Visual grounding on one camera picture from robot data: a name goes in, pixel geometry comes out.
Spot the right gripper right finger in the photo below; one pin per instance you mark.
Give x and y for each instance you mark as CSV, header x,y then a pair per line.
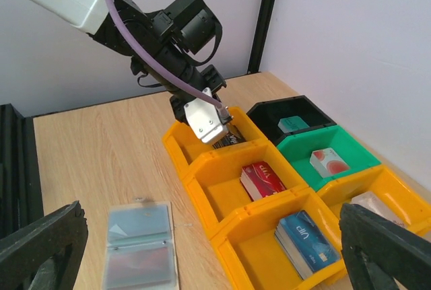
x,y
379,254

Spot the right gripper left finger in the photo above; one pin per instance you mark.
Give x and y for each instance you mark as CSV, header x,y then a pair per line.
x,y
47,252

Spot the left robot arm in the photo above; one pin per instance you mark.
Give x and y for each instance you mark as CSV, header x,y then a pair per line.
x,y
160,44

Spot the white pink card stack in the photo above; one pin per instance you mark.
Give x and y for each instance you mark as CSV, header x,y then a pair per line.
x,y
370,201

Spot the black card stack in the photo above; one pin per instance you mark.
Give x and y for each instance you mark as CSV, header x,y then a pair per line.
x,y
233,137

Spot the blue card stack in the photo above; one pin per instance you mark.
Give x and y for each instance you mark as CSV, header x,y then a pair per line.
x,y
304,244

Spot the teal card stack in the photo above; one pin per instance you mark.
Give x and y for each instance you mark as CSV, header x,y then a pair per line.
x,y
292,124

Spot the white red card stack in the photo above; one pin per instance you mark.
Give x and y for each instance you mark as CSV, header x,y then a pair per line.
x,y
327,162

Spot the yellow bin back right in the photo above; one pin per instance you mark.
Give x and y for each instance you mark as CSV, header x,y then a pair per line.
x,y
389,188

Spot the yellow bin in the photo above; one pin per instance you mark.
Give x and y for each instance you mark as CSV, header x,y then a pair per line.
x,y
252,258
185,150
389,188
213,183

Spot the yellow bin front left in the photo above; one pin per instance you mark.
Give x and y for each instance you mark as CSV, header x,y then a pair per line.
x,y
185,150

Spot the black storage bin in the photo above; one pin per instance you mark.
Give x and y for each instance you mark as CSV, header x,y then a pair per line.
x,y
265,115

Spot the yellow bin front middle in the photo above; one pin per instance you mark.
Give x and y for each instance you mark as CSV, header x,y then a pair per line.
x,y
213,183

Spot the green storage bin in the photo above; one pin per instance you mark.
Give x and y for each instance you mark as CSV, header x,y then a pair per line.
x,y
297,150

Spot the yellow bin front right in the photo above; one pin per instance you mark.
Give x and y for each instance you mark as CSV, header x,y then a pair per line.
x,y
252,258

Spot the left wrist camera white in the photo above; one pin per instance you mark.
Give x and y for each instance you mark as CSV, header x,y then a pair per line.
x,y
209,123

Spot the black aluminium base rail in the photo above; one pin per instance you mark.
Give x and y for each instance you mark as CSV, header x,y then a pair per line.
x,y
21,195

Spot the black frame post left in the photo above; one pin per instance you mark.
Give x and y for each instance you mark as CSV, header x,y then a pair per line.
x,y
260,36

